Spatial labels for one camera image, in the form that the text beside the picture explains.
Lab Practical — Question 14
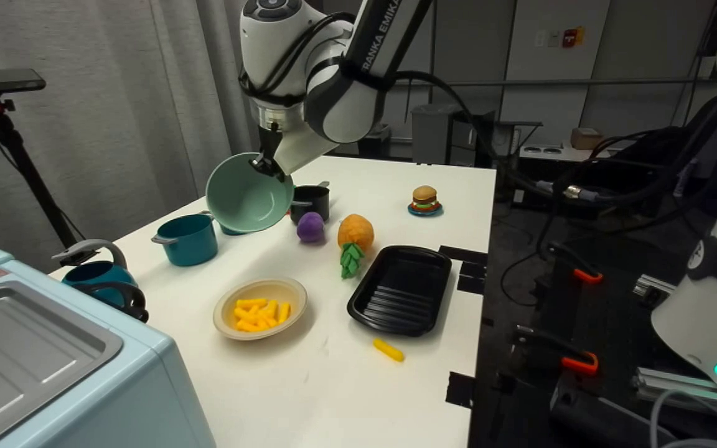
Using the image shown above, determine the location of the black tape strip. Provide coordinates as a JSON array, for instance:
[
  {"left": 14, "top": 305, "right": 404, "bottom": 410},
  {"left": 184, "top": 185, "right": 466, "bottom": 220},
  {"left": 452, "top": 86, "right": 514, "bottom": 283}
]
[
  {"left": 445, "top": 371, "right": 477, "bottom": 409},
  {"left": 438, "top": 245, "right": 489, "bottom": 296}
]

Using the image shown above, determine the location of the teal toy kettle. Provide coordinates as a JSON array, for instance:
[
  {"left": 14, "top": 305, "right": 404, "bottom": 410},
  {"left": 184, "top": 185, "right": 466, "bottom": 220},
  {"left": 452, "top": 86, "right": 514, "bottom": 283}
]
[{"left": 52, "top": 240, "right": 149, "bottom": 323}]

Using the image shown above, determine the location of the toy pineapple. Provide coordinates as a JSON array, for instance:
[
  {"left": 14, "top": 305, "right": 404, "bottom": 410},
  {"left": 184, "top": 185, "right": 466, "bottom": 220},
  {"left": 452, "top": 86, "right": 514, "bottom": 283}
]
[{"left": 337, "top": 214, "right": 375, "bottom": 279}]

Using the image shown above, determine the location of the large teal toy pot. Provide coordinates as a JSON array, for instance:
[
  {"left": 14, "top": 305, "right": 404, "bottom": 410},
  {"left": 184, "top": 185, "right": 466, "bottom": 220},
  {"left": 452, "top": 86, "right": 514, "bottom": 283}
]
[{"left": 151, "top": 213, "right": 219, "bottom": 267}]

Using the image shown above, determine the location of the toy burger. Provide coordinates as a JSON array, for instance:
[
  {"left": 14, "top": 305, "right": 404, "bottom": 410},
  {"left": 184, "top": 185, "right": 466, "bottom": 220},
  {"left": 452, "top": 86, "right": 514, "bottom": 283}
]
[{"left": 412, "top": 185, "right": 440, "bottom": 212}]

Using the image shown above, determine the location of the grey bin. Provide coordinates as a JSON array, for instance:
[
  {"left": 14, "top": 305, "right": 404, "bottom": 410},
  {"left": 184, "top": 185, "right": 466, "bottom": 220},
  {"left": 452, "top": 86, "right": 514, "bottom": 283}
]
[{"left": 411, "top": 104, "right": 461, "bottom": 166}]

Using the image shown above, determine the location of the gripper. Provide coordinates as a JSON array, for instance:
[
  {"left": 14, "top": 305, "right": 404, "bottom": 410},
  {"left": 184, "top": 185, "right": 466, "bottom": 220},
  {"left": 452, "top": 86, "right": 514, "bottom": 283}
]
[{"left": 249, "top": 126, "right": 288, "bottom": 183}]

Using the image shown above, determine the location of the black cabinet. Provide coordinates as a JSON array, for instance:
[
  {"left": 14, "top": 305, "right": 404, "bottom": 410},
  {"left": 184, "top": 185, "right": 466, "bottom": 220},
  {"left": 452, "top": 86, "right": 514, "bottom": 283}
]
[{"left": 449, "top": 111, "right": 497, "bottom": 169}]

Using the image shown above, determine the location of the cardboard box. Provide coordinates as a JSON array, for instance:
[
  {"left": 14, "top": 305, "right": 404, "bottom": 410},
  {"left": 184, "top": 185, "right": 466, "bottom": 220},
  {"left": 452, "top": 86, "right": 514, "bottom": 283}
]
[{"left": 570, "top": 128, "right": 604, "bottom": 151}]

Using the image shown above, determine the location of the light blue toy appliance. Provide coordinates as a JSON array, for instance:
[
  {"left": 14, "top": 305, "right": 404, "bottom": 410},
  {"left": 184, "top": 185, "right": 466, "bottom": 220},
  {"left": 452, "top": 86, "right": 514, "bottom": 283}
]
[{"left": 0, "top": 243, "right": 217, "bottom": 448}]

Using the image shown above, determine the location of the grey cable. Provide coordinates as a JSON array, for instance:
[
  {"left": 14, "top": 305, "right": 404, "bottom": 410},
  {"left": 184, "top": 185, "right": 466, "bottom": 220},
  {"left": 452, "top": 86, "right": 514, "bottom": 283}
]
[{"left": 649, "top": 389, "right": 717, "bottom": 448}]

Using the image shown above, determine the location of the grey curtain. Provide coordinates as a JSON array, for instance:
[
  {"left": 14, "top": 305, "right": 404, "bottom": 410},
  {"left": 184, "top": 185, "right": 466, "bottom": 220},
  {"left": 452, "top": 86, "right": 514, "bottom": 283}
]
[{"left": 0, "top": 0, "right": 258, "bottom": 273}]

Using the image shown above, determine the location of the orange black clamp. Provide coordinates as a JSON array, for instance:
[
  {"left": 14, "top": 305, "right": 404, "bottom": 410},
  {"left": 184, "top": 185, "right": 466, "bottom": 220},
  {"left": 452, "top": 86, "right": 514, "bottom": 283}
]
[
  {"left": 513, "top": 326, "right": 599, "bottom": 376},
  {"left": 548, "top": 243, "right": 604, "bottom": 285}
]

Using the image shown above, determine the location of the green bowl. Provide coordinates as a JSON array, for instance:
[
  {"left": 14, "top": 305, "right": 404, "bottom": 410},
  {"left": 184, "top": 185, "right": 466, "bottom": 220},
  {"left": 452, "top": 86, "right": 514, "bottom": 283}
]
[{"left": 205, "top": 152, "right": 295, "bottom": 235}]

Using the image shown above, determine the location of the black plastic tray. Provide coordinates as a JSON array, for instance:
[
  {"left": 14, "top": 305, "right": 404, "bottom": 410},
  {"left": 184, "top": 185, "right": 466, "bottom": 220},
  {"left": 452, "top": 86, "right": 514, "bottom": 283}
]
[{"left": 347, "top": 245, "right": 452, "bottom": 337}]

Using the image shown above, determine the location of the heap of yellow pieces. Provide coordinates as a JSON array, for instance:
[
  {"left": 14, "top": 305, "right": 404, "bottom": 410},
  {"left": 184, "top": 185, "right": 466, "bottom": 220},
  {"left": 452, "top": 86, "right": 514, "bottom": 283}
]
[{"left": 233, "top": 298, "right": 292, "bottom": 333}]

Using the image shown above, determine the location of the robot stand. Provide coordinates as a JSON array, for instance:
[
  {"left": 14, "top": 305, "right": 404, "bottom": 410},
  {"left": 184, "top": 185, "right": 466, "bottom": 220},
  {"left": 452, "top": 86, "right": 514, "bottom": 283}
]
[{"left": 467, "top": 199, "right": 717, "bottom": 448}]

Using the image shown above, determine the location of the yellow piece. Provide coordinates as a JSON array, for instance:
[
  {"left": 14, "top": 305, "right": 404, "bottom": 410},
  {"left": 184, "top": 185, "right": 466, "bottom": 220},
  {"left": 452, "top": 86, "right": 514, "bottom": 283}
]
[{"left": 373, "top": 338, "right": 405, "bottom": 363}]

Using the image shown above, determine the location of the beige plate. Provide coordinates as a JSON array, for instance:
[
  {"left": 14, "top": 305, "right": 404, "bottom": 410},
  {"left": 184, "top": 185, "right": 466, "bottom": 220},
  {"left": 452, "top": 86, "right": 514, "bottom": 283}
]
[{"left": 213, "top": 278, "right": 307, "bottom": 341}]

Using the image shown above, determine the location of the black toy pot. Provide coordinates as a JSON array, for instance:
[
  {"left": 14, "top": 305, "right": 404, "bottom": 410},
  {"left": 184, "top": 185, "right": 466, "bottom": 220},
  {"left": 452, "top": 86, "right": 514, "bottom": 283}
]
[{"left": 289, "top": 181, "right": 331, "bottom": 225}]

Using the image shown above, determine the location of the purple toy fruit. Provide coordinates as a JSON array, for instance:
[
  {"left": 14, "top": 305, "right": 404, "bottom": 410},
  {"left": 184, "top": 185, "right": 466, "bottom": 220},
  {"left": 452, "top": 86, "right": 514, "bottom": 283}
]
[{"left": 297, "top": 212, "right": 326, "bottom": 243}]

